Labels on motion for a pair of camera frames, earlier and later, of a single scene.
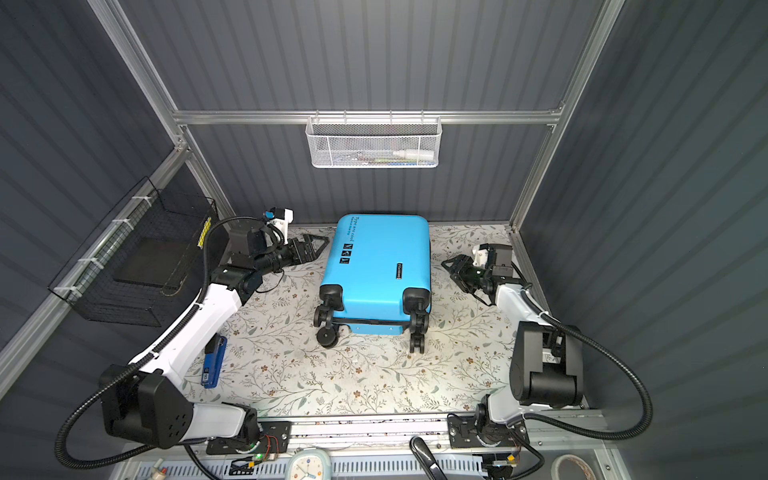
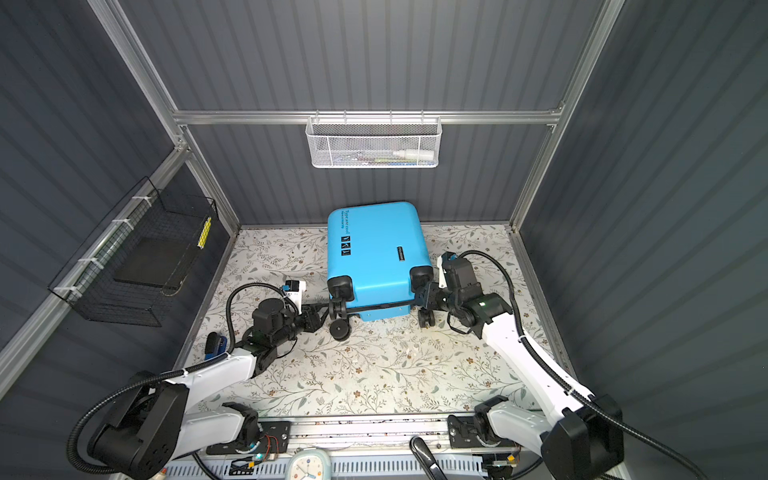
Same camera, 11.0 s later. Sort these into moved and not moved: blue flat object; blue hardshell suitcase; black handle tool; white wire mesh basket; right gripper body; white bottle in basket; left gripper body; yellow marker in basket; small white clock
Moved: right gripper body; blue hardshell suitcase; left gripper body
Not moved: blue flat object; white wire mesh basket; white bottle in basket; black handle tool; yellow marker in basket; small white clock
